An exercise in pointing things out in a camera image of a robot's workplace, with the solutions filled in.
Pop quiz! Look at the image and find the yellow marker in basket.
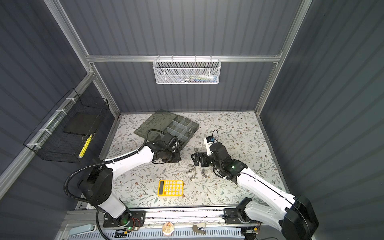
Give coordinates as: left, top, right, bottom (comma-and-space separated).
78, 135, 93, 159

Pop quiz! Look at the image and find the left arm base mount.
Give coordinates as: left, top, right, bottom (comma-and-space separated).
103, 210, 147, 229

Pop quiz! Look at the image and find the black wire wall basket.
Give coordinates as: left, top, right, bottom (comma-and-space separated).
24, 91, 110, 164

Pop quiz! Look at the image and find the white wire wall basket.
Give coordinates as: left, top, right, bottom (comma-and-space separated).
153, 59, 222, 85

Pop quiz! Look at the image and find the yellow calculator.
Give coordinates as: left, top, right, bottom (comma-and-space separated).
157, 180, 184, 197

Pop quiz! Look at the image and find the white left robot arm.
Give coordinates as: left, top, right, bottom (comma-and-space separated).
78, 130, 181, 219

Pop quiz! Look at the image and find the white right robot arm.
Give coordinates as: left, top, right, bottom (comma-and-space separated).
191, 142, 319, 240

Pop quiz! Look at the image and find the black corrugated cable hose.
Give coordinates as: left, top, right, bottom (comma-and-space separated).
63, 128, 166, 240

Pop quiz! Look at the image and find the green transparent organizer box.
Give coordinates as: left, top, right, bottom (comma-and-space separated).
134, 110, 199, 146

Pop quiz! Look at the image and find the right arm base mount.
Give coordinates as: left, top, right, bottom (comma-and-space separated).
221, 208, 262, 225

